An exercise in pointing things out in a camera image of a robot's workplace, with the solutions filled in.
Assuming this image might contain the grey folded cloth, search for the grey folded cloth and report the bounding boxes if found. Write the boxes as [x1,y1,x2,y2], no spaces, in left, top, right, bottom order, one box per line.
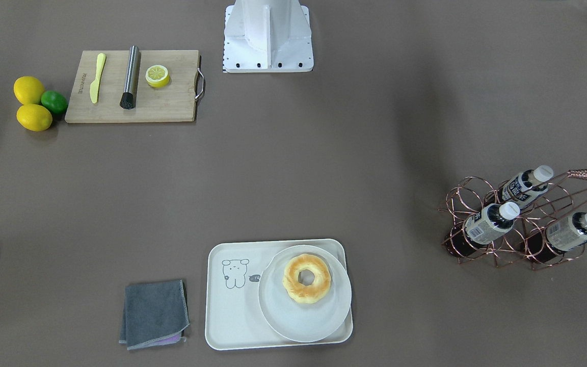
[118,279,190,350]

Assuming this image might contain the glazed ring donut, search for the glazed ring donut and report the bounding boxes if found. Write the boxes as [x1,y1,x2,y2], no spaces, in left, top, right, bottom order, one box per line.
[282,253,332,304]

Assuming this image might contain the green lime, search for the green lime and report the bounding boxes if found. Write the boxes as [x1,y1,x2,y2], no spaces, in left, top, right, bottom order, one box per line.
[40,90,68,115]

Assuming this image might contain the steel muddler black tip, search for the steel muddler black tip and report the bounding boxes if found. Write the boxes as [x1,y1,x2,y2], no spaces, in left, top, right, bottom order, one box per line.
[119,45,141,110]

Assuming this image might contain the yellow lemon upper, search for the yellow lemon upper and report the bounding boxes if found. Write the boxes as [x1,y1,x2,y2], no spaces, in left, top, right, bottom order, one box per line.
[13,76,46,105]

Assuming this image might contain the white round plate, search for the white round plate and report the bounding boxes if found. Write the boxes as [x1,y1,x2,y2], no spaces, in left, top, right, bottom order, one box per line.
[258,245,352,343]

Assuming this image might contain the yellow lemon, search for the yellow lemon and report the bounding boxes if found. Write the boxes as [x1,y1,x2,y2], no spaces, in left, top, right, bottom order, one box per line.
[13,76,46,105]
[16,104,53,132]

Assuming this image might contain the half lemon slice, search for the half lemon slice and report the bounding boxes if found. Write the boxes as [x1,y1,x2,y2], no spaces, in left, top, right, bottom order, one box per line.
[145,65,171,88]

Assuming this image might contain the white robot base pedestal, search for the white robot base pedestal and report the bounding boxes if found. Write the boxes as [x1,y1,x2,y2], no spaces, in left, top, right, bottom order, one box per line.
[222,1,314,73]

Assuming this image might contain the tea bottle middle rack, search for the tea bottle middle rack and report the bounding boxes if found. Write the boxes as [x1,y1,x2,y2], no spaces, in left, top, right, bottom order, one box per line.
[445,202,520,258]

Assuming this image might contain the tea bottle top rack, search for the tea bottle top rack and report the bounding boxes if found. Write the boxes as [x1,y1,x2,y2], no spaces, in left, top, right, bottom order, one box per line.
[497,165,554,211]

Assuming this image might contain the cream serving tray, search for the cream serving tray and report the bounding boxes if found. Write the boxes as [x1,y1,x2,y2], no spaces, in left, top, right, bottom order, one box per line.
[205,239,353,350]

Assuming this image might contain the yellow plastic knife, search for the yellow plastic knife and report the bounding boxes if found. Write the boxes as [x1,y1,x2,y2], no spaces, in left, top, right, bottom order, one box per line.
[89,52,106,104]

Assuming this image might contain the yellow lemon lower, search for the yellow lemon lower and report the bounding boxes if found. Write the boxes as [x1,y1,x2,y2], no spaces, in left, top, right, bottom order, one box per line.
[16,104,53,132]

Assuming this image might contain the tea bottle rack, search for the tea bottle rack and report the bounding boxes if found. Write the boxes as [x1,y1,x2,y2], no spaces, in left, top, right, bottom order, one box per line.
[497,165,554,211]
[445,202,520,258]
[526,212,587,264]

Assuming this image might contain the copper wire bottle rack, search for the copper wire bottle rack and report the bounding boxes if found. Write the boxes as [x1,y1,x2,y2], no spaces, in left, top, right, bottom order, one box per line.
[439,169,587,270]

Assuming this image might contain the wooden cutting board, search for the wooden cutting board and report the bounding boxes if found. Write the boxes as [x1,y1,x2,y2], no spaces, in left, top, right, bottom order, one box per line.
[65,49,200,123]

